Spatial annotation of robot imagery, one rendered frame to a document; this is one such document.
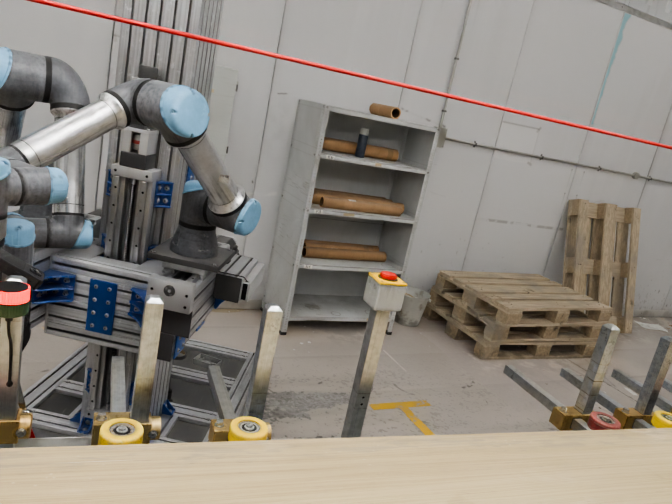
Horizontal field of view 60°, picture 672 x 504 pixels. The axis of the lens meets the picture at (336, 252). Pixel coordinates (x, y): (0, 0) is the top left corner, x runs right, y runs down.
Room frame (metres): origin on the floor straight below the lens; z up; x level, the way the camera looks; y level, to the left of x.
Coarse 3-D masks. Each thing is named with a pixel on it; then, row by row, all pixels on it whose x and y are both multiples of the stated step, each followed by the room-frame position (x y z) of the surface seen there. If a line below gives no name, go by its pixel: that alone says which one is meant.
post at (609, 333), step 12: (612, 324) 1.59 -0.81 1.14; (600, 336) 1.59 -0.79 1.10; (612, 336) 1.57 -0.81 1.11; (600, 348) 1.58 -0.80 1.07; (612, 348) 1.57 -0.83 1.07; (600, 360) 1.56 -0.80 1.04; (588, 372) 1.59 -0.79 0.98; (600, 372) 1.57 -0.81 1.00; (588, 384) 1.57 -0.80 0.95; (600, 384) 1.57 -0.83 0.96; (588, 396) 1.56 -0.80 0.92; (576, 408) 1.59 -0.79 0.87; (588, 408) 1.57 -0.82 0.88
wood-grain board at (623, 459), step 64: (0, 448) 0.86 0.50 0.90; (64, 448) 0.89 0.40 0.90; (128, 448) 0.93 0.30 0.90; (192, 448) 0.97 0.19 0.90; (256, 448) 1.01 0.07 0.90; (320, 448) 1.06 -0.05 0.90; (384, 448) 1.11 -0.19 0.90; (448, 448) 1.16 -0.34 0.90; (512, 448) 1.22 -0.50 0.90; (576, 448) 1.28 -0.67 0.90; (640, 448) 1.35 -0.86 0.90
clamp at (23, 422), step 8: (16, 416) 1.00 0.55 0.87; (24, 416) 1.00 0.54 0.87; (32, 416) 1.03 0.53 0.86; (0, 424) 0.97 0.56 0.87; (8, 424) 0.98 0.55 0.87; (16, 424) 0.98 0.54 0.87; (24, 424) 0.99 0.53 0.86; (0, 432) 0.97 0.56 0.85; (8, 432) 0.98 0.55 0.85; (16, 432) 0.98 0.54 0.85; (24, 432) 0.98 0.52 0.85; (0, 440) 0.97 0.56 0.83; (8, 440) 0.98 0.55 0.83; (16, 440) 0.98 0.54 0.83
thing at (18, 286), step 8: (0, 288) 0.93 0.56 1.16; (8, 288) 0.94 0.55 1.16; (16, 288) 0.95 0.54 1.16; (24, 288) 0.95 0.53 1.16; (0, 304) 0.92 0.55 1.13; (8, 320) 0.94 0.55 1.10; (16, 320) 0.98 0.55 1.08; (8, 328) 0.95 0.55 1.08; (8, 336) 0.95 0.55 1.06; (8, 376) 0.97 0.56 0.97; (8, 384) 0.97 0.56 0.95
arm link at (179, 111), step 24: (144, 96) 1.41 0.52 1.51; (168, 96) 1.38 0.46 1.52; (192, 96) 1.41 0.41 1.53; (144, 120) 1.42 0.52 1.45; (168, 120) 1.37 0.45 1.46; (192, 120) 1.41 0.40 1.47; (168, 144) 1.46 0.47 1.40; (192, 144) 1.45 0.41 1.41; (192, 168) 1.53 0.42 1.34; (216, 168) 1.55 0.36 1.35; (216, 192) 1.59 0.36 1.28; (240, 192) 1.66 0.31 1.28; (216, 216) 1.65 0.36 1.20; (240, 216) 1.64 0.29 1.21
